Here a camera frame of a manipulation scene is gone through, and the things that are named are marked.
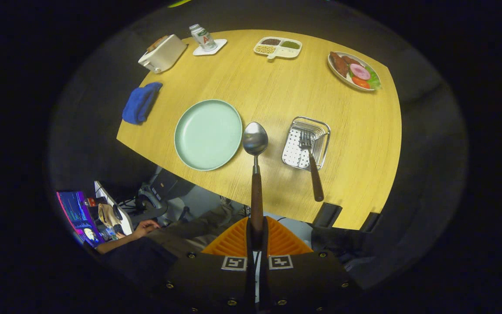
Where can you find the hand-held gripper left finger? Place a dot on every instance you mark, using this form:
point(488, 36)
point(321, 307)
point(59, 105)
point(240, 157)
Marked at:
point(249, 281)

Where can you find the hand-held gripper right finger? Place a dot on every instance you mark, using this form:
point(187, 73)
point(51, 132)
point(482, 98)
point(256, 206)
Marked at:
point(266, 283)

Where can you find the person's khaki trousers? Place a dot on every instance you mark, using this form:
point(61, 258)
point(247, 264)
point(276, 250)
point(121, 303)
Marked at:
point(194, 229)

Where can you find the person's dark shirt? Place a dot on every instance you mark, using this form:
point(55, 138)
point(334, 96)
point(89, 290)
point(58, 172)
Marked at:
point(133, 266)

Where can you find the pale green plate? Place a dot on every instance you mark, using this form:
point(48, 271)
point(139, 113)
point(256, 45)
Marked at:
point(207, 135)

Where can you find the purple lit monitor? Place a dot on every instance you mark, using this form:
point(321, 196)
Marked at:
point(74, 213)

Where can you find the blue folded cloth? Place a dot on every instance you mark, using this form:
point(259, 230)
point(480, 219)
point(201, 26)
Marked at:
point(140, 104)

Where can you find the white plate of food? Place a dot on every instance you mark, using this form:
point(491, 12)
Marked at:
point(353, 70)

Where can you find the white divided bean tray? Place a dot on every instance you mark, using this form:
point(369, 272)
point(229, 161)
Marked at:
point(283, 51)

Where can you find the white square coaster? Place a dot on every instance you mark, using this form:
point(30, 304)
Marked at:
point(219, 45)

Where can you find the cream toaster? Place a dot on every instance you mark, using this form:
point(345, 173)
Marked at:
point(166, 56)

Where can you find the small white drink bottle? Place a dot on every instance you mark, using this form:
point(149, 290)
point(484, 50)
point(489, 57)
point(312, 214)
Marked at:
point(203, 38)

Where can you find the toast slice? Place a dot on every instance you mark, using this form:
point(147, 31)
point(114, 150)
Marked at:
point(157, 42)

